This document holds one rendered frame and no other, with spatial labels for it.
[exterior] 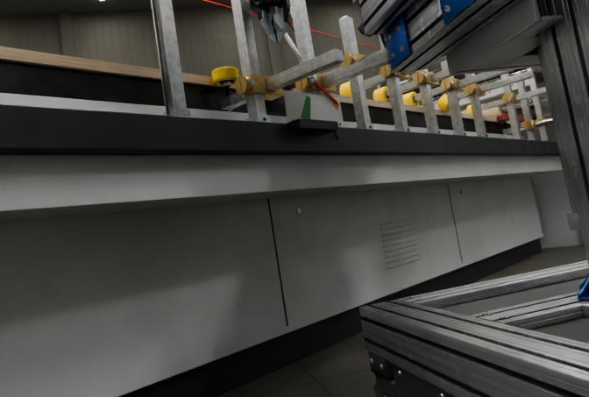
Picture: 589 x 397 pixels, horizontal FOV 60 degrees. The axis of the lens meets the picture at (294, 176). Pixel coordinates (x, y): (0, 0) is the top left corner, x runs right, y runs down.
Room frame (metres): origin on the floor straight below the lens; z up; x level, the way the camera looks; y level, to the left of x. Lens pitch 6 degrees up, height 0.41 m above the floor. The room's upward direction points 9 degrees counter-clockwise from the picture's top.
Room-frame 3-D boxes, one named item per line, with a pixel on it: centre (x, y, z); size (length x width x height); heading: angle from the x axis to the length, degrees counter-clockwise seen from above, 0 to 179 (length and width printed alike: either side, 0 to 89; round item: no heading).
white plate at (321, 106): (1.50, -0.09, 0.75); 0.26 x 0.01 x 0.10; 138
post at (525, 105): (3.02, -1.43, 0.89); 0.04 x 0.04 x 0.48; 48
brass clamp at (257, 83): (1.36, 0.06, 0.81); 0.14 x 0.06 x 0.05; 138
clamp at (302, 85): (1.55, -0.11, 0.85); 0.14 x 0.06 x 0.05; 138
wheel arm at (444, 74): (2.11, -0.64, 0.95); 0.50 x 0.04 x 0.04; 48
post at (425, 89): (2.09, -0.60, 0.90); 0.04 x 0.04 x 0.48; 48
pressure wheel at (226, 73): (1.48, 0.16, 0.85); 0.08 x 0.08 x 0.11
